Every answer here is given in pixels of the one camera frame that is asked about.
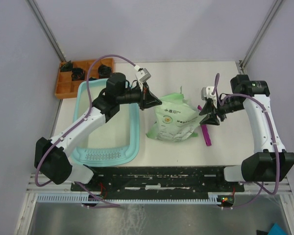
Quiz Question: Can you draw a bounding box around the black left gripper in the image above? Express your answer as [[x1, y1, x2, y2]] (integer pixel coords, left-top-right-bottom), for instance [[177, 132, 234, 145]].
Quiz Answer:
[[117, 80, 162, 111]]

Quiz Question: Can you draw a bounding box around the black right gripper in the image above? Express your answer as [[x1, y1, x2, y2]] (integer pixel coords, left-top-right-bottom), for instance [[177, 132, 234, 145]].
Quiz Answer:
[[198, 96, 245, 126]]

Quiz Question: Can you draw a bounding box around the magenta plastic litter scoop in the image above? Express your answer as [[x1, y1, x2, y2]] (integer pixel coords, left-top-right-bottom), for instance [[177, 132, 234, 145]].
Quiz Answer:
[[197, 105, 212, 147]]

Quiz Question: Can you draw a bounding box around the green cat litter bag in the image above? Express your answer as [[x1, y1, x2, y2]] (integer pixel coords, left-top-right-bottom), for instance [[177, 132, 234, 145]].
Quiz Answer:
[[147, 88, 202, 142]]

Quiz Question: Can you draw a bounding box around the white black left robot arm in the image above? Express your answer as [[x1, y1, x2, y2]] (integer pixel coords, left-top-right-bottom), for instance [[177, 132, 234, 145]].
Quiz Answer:
[[34, 69, 162, 191]]

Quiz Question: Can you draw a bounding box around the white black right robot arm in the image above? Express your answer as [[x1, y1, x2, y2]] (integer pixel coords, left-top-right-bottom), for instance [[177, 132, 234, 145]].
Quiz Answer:
[[199, 74, 294, 191]]

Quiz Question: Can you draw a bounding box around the teal plastic litter box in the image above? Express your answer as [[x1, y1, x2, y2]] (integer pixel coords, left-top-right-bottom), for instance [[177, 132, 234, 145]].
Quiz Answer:
[[71, 78, 141, 168]]

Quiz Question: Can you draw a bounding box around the black round part in tray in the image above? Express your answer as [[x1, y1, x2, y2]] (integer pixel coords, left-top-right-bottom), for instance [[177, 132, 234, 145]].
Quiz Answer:
[[98, 64, 112, 78]]

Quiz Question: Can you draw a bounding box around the orange compartment tray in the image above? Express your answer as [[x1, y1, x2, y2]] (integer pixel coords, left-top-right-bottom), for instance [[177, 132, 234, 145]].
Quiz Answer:
[[55, 57, 115, 99]]

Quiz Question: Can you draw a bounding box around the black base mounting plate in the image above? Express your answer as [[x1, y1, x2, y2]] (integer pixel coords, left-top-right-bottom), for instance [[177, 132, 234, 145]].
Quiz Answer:
[[85, 166, 245, 200]]

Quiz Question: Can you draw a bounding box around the blue object bottom corner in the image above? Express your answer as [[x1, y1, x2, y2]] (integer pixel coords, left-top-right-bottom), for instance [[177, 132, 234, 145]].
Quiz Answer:
[[268, 223, 287, 235]]

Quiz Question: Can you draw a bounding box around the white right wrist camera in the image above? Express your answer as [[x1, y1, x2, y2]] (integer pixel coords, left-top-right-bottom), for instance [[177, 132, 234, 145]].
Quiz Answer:
[[201, 86, 218, 101]]

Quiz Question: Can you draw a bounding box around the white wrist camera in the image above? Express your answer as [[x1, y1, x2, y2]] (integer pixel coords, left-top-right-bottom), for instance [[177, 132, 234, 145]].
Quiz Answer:
[[201, 86, 218, 101], [135, 68, 151, 84]]

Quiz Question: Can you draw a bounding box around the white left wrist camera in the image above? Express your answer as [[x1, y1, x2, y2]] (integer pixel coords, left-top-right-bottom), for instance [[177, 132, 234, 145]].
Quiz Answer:
[[135, 68, 151, 84]]

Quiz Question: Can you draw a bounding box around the black ring part in tray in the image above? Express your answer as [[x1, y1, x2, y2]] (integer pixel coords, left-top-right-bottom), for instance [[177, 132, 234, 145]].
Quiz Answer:
[[71, 68, 86, 81]]

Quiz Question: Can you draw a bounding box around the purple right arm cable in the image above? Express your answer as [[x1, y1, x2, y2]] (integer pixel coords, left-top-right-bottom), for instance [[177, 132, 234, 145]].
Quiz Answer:
[[213, 73, 281, 210]]

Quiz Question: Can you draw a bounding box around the white slotted cable duct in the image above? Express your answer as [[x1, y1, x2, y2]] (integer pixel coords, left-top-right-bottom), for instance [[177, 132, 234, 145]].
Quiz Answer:
[[36, 192, 223, 203]]

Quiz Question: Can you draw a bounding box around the aluminium frame rail left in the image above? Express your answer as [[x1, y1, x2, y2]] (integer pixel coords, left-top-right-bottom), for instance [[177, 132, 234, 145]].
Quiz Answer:
[[26, 0, 66, 62]]

